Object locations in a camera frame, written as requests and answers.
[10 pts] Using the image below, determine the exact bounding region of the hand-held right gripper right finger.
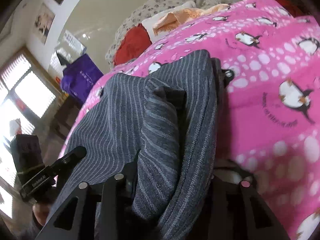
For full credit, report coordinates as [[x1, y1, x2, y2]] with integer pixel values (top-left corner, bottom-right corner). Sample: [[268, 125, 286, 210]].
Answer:
[[200, 176, 290, 240]]

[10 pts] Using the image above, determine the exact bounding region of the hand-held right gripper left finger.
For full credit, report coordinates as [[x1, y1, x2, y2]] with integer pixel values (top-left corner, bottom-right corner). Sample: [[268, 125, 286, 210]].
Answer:
[[35, 162, 139, 240]]

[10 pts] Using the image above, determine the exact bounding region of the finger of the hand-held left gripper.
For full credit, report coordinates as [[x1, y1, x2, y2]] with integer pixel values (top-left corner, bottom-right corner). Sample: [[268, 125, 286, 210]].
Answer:
[[50, 146, 87, 180]]

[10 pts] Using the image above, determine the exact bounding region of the grey striped garment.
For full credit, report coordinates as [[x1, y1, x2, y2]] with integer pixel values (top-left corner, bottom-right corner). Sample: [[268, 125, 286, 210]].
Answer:
[[46, 49, 225, 240]]

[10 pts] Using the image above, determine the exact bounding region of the person's left forearm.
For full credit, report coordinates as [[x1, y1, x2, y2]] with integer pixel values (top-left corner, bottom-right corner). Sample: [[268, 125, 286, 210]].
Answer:
[[31, 200, 59, 228]]

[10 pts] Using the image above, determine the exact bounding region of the dark wooden side table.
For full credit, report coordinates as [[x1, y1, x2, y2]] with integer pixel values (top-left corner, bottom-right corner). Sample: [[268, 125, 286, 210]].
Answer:
[[54, 97, 80, 138]]

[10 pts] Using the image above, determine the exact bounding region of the window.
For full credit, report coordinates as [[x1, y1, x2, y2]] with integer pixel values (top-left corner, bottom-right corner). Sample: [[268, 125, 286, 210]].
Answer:
[[0, 52, 57, 220]]

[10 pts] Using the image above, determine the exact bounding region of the purple bag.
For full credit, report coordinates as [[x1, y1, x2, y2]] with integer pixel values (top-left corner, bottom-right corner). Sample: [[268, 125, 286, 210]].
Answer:
[[61, 54, 104, 103]]

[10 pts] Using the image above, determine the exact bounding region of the red pillow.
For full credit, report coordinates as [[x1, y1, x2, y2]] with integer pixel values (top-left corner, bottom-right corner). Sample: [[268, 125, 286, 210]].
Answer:
[[114, 26, 152, 65]]

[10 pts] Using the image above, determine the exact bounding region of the pink penguin blanket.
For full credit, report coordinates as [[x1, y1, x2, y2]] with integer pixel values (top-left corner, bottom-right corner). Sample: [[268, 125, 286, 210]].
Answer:
[[64, 0, 320, 240]]

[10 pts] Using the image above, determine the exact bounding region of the white pillow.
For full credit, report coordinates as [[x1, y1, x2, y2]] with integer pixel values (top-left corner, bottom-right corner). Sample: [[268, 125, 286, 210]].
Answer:
[[141, 1, 197, 37]]

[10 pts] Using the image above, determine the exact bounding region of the peach fringed cloth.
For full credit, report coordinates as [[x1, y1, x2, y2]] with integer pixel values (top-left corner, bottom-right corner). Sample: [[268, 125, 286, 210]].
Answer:
[[152, 4, 232, 35]]

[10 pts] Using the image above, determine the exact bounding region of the red cloth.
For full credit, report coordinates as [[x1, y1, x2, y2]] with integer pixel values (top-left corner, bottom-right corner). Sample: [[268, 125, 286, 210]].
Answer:
[[272, 0, 305, 18]]

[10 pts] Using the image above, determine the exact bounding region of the white wall paper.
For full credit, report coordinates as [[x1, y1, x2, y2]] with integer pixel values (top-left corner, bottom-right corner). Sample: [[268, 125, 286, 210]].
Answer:
[[62, 30, 84, 53]]

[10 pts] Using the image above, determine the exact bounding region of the wall poster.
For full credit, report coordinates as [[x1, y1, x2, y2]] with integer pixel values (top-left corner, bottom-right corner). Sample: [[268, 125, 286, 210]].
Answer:
[[34, 4, 55, 44]]

